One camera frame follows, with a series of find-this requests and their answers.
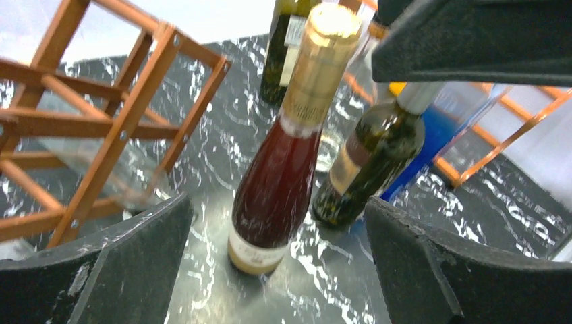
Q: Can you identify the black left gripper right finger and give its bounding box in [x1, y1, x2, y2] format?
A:
[364, 198, 571, 323]

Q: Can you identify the dark green wine bottle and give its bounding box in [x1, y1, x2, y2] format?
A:
[259, 0, 320, 106]

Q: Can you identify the brown wooden wine rack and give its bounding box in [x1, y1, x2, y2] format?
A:
[1, 1, 231, 247]

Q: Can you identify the gold-capped red wine bottle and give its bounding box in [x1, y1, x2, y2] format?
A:
[228, 3, 362, 275]

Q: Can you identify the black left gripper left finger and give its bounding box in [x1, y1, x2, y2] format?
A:
[1, 194, 194, 323]

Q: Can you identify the clear glass corked bottle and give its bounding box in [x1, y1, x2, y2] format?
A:
[316, 12, 388, 173]

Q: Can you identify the blue labelled plastic bottle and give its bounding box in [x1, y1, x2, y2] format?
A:
[380, 82, 511, 202]

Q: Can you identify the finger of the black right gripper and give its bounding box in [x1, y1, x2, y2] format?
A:
[372, 1, 571, 87]

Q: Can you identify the orange wooden display shelf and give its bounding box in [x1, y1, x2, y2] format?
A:
[436, 86, 571, 196]

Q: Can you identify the silver-capped dark wine bottle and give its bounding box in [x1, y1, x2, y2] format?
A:
[311, 82, 445, 229]

